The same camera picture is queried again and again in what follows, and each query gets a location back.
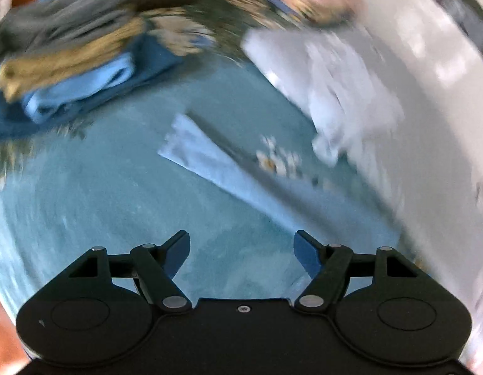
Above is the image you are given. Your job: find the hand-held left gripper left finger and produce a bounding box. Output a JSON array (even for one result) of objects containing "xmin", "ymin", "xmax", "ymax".
[{"xmin": 62, "ymin": 230, "xmax": 193, "ymax": 314}]

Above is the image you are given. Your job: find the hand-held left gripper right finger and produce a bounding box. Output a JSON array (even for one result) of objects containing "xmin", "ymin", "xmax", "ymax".
[{"xmin": 293, "ymin": 230, "xmax": 422, "ymax": 315}]

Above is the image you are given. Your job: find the blue shirt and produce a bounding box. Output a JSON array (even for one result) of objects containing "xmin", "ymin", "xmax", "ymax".
[{"xmin": 157, "ymin": 112, "xmax": 402, "ymax": 251}]

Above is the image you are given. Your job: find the light blue folded garment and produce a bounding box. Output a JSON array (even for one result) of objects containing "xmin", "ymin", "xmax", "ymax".
[{"xmin": 20, "ymin": 52, "xmax": 134, "ymax": 123}]

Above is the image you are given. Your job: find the dark blue folded garment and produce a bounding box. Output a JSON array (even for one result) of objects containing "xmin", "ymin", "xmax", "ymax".
[{"xmin": 0, "ymin": 35, "xmax": 183, "ymax": 139}]

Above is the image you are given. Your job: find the pale blue white garment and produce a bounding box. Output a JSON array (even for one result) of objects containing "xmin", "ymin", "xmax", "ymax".
[{"xmin": 304, "ymin": 43, "xmax": 406, "ymax": 165}]

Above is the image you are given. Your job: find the yellow garment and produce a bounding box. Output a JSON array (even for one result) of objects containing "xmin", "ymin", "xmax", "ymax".
[{"xmin": 0, "ymin": 17, "xmax": 148, "ymax": 100}]

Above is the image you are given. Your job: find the grey garment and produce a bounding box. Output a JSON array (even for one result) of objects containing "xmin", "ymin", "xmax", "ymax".
[{"xmin": 0, "ymin": 0, "xmax": 142, "ymax": 55}]

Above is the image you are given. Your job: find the grey daisy print duvet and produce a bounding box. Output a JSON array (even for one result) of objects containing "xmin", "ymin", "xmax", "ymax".
[{"xmin": 241, "ymin": 27, "xmax": 483, "ymax": 360}]

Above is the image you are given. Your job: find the glossy white wardrobe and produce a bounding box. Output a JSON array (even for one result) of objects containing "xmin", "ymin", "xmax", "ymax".
[{"xmin": 343, "ymin": 0, "xmax": 483, "ymax": 188}]

